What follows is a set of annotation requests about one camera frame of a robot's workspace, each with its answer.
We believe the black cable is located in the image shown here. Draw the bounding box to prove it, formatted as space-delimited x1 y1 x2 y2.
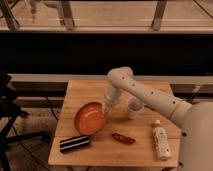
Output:
45 96 60 122

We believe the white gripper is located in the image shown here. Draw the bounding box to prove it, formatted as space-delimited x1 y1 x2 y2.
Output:
102 87 122 115

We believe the wooden table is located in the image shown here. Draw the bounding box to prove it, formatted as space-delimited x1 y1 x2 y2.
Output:
48 80 180 167

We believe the black white striped block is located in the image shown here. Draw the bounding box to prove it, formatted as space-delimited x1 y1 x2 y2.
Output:
59 135 90 153

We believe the black tripod stand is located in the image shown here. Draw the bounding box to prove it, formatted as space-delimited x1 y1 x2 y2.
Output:
0 70 50 171

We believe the orange ceramic bowl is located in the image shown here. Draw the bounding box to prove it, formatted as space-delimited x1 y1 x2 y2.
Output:
74 102 105 135

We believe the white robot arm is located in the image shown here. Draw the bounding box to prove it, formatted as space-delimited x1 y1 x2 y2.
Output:
103 67 213 171

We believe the white plastic bottle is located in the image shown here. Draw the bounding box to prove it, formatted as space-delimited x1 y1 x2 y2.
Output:
153 120 172 161

